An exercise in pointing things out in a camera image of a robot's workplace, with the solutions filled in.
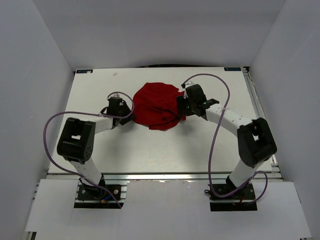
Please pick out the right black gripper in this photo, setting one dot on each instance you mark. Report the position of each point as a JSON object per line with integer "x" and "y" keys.
{"x": 182, "y": 101}

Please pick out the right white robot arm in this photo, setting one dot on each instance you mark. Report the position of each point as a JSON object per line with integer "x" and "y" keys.
{"x": 255, "y": 141}

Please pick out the left blue table label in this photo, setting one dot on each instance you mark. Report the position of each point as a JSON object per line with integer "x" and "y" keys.
{"x": 84, "y": 71}

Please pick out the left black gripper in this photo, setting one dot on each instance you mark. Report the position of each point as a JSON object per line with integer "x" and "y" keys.
{"x": 125, "y": 108}

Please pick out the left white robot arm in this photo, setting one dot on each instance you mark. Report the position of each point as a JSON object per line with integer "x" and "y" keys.
{"x": 76, "y": 142}

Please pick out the aluminium rail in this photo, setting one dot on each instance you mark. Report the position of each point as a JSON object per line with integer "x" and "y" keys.
{"x": 259, "y": 112}
{"x": 170, "y": 176}

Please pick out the red t-shirt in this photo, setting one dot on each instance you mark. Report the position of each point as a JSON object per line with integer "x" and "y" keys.
{"x": 155, "y": 106}

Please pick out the right blue table label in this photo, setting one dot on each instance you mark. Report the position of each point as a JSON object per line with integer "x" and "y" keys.
{"x": 232, "y": 69}

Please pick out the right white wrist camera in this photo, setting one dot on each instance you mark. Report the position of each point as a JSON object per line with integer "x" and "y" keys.
{"x": 187, "y": 84}

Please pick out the blue table label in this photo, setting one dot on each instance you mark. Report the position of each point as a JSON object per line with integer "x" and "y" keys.
{"x": 84, "y": 71}
{"x": 232, "y": 69}

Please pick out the aluminium front rail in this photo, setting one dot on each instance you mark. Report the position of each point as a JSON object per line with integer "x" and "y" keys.
{"x": 170, "y": 176}

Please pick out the aluminium right side rail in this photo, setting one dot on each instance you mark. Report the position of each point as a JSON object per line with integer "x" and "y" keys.
{"x": 259, "y": 112}

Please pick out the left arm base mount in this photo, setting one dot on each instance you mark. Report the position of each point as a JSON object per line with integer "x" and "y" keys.
{"x": 88, "y": 198}

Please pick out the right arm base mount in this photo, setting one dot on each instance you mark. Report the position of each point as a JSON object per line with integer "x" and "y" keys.
{"x": 240, "y": 201}

